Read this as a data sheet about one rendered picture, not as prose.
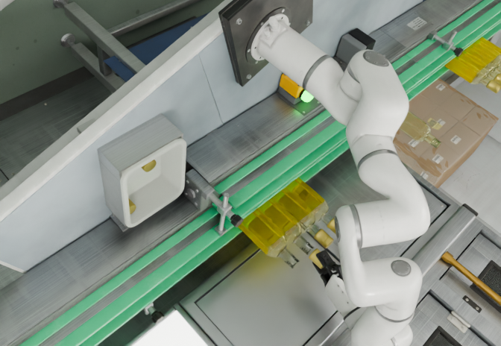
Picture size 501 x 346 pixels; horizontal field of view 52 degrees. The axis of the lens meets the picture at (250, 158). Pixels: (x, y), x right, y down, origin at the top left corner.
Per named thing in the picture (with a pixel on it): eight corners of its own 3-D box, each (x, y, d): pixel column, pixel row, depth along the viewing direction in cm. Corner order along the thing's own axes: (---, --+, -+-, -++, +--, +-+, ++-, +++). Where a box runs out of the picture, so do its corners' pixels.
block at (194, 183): (181, 195, 136) (198, 212, 134) (182, 174, 129) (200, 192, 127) (191, 189, 138) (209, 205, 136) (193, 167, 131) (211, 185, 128)
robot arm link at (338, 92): (296, 98, 119) (349, 139, 114) (315, 51, 110) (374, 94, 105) (319, 84, 126) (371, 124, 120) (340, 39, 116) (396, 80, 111)
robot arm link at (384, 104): (347, 176, 104) (383, 117, 92) (323, 98, 120) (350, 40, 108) (389, 180, 106) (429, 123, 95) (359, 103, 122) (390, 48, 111)
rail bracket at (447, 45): (424, 38, 182) (456, 58, 177) (432, 21, 176) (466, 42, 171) (430, 33, 184) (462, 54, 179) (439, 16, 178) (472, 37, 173)
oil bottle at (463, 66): (429, 57, 202) (492, 98, 192) (435, 46, 198) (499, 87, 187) (437, 52, 205) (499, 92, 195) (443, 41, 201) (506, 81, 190)
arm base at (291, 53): (241, 37, 115) (291, 77, 110) (278, -4, 115) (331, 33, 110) (256, 66, 130) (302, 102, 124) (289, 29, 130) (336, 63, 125)
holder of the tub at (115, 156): (108, 217, 130) (126, 238, 127) (97, 148, 108) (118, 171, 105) (162, 182, 138) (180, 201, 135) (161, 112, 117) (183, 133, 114)
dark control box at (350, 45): (334, 55, 166) (353, 69, 163) (340, 35, 160) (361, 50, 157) (349, 45, 171) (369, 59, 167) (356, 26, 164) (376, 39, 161)
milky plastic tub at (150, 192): (106, 208, 125) (127, 232, 122) (97, 150, 108) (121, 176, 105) (162, 172, 134) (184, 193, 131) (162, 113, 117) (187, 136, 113)
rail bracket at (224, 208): (198, 216, 135) (230, 248, 131) (202, 179, 122) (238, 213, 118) (206, 210, 137) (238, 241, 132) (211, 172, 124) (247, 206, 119)
